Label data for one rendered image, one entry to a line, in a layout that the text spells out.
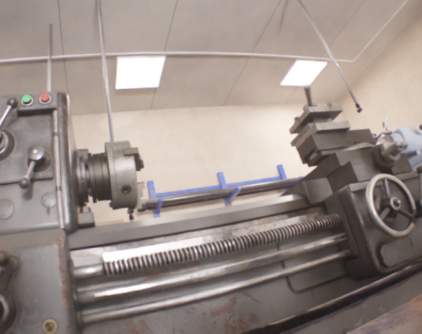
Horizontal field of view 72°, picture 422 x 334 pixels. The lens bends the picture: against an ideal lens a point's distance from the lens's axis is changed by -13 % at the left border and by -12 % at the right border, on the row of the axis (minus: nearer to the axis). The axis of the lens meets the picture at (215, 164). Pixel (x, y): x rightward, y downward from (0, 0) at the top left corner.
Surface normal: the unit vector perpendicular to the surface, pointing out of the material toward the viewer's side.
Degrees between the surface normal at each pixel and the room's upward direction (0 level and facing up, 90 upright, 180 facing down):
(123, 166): 101
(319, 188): 90
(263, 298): 90
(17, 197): 90
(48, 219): 90
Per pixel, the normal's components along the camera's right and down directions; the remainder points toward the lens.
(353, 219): -0.92, 0.11
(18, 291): 0.29, -0.43
